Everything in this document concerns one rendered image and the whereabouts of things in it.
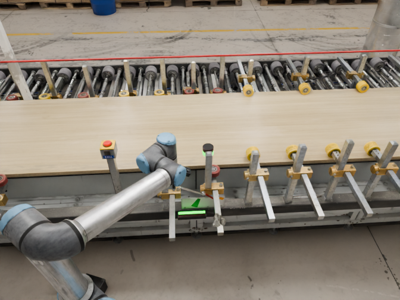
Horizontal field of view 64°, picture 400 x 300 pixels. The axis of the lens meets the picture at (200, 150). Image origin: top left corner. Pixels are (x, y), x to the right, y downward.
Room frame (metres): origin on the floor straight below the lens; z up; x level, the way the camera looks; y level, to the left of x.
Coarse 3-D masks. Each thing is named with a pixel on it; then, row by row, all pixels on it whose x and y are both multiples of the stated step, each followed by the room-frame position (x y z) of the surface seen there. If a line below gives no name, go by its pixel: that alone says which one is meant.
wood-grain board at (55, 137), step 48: (144, 96) 2.14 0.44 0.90; (192, 96) 2.14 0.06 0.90; (240, 96) 2.14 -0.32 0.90; (288, 96) 2.14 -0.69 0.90; (336, 96) 2.14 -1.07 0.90; (384, 96) 2.14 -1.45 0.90; (0, 144) 1.57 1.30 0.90; (48, 144) 1.57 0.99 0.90; (96, 144) 1.57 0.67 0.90; (144, 144) 1.57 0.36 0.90; (192, 144) 1.57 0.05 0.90; (240, 144) 1.57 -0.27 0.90; (288, 144) 1.57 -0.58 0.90; (384, 144) 1.57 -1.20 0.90
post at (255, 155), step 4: (252, 152) 1.25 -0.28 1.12; (256, 152) 1.24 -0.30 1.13; (252, 156) 1.24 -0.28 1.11; (256, 156) 1.23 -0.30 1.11; (252, 160) 1.23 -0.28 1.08; (256, 160) 1.23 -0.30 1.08; (252, 164) 1.23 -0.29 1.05; (256, 164) 1.23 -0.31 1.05; (252, 168) 1.23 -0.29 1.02; (256, 168) 1.24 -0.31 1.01; (252, 172) 1.23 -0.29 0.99; (256, 172) 1.24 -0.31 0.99; (248, 184) 1.23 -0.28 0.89; (252, 184) 1.23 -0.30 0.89; (248, 188) 1.23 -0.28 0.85; (252, 188) 1.23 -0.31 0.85; (248, 192) 1.23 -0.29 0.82; (252, 192) 1.24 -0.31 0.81; (248, 196) 1.23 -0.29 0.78; (248, 200) 1.23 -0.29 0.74
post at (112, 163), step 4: (108, 160) 1.18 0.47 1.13; (112, 160) 1.19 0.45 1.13; (108, 164) 1.18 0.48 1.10; (112, 164) 1.19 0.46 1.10; (116, 164) 1.21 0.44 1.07; (112, 168) 1.19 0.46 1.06; (116, 168) 1.19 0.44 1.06; (112, 172) 1.19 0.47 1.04; (116, 172) 1.19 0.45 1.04; (112, 176) 1.18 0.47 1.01; (116, 176) 1.19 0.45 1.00; (112, 180) 1.18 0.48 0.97; (116, 180) 1.19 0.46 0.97; (120, 180) 1.21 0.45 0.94; (116, 184) 1.19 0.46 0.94; (120, 184) 1.20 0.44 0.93; (116, 188) 1.18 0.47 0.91; (120, 188) 1.19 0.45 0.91; (116, 192) 1.18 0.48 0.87
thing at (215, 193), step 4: (212, 180) 1.29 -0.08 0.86; (216, 180) 1.29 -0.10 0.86; (212, 192) 1.20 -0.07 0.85; (216, 192) 1.20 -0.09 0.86; (216, 196) 1.16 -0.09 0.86; (216, 200) 1.14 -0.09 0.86; (216, 204) 1.11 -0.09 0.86; (216, 208) 1.08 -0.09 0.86; (216, 212) 1.05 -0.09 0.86; (220, 212) 1.05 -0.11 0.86; (220, 228) 0.95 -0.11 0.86; (220, 232) 0.93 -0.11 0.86
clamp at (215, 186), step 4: (204, 184) 1.25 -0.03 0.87; (212, 184) 1.25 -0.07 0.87; (216, 184) 1.25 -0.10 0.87; (200, 188) 1.24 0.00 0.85; (204, 188) 1.22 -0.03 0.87; (208, 188) 1.22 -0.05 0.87; (212, 188) 1.22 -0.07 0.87; (216, 188) 1.22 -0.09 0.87; (220, 188) 1.22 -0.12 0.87; (208, 192) 1.21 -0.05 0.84; (220, 192) 1.22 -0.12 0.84
